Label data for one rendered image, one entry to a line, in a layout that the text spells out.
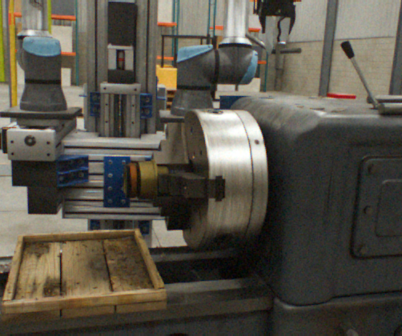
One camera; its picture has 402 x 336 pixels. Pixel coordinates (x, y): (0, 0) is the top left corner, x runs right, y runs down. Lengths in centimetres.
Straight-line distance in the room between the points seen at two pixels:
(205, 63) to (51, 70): 49
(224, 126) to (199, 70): 63
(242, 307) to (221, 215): 20
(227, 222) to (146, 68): 95
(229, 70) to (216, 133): 67
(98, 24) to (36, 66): 30
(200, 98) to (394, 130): 76
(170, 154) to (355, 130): 40
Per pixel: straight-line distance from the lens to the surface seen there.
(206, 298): 103
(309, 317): 108
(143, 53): 179
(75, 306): 96
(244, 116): 105
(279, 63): 121
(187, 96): 161
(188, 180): 95
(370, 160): 102
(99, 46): 180
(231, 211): 97
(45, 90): 164
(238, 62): 163
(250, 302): 105
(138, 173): 104
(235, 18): 167
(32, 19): 179
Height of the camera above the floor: 134
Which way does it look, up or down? 13 degrees down
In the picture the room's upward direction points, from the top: 3 degrees clockwise
